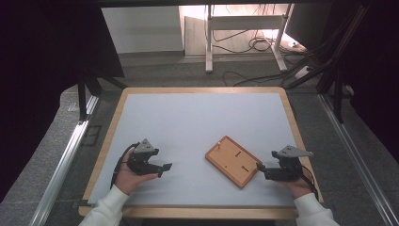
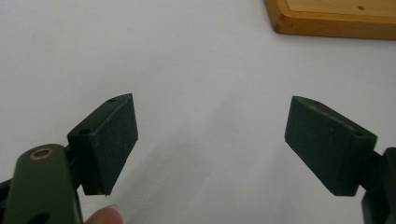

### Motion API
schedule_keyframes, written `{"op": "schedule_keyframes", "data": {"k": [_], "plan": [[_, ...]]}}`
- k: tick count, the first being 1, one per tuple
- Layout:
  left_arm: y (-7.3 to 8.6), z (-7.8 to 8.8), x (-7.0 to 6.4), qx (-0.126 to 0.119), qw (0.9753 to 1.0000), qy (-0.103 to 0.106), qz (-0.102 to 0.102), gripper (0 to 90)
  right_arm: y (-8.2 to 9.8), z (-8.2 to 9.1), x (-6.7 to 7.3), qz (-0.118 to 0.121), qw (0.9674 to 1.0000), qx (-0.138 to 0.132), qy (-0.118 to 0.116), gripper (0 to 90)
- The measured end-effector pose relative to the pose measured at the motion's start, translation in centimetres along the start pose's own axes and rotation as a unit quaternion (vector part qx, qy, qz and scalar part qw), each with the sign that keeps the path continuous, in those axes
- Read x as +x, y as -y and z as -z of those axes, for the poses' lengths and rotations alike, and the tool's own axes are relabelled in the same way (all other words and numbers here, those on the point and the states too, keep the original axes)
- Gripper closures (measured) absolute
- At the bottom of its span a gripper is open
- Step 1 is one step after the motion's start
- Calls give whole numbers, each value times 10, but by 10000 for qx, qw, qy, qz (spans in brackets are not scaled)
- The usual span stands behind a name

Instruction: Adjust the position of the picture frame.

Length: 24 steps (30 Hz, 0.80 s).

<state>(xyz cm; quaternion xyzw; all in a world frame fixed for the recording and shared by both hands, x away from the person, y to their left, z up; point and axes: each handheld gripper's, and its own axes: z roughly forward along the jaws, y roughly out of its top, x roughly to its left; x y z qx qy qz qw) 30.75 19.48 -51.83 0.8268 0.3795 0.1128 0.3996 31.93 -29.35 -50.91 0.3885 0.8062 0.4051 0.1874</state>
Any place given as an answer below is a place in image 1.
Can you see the aluminium floor rail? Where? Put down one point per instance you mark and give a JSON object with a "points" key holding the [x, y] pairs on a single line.
{"points": [[67, 157], [354, 150]]}

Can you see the white metal desk frame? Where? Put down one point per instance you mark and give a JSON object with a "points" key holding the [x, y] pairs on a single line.
{"points": [[244, 22]]}

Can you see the dark floor vent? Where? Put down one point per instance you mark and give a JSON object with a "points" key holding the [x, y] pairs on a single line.
{"points": [[91, 135]]}

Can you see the light wooden panel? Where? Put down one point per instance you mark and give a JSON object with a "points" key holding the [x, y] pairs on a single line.
{"points": [[194, 37]]}

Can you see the dark monitor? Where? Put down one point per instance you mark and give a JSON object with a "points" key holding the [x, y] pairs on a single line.
{"points": [[306, 25]]}

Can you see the white power strip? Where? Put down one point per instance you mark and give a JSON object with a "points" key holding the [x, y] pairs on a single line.
{"points": [[303, 72]]}

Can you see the wooden picture frame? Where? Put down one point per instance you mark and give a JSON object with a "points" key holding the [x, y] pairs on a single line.
{"points": [[233, 163]]}

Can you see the person's right hand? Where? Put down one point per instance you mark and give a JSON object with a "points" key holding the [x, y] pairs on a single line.
{"points": [[301, 187]]}

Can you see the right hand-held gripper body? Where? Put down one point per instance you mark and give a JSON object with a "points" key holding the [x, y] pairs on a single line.
{"points": [[287, 172]]}

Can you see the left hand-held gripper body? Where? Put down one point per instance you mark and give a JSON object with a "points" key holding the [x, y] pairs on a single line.
{"points": [[139, 163]]}

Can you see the dark curtain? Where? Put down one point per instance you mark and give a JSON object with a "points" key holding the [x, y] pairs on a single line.
{"points": [[37, 78], [376, 62]]}

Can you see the white table mat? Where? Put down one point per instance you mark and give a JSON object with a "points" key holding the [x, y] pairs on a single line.
{"points": [[188, 125]]}

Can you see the person's left hand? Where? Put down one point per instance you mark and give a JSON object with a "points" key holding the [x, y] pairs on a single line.
{"points": [[127, 180]]}

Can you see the white board panel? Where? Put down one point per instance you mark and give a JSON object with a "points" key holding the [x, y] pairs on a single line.
{"points": [[141, 29]]}

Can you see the wooden table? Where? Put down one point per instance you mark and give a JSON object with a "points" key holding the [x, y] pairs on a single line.
{"points": [[204, 90]]}

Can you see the black metal stand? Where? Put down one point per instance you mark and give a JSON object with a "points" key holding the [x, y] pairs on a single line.
{"points": [[82, 100], [338, 100]]}

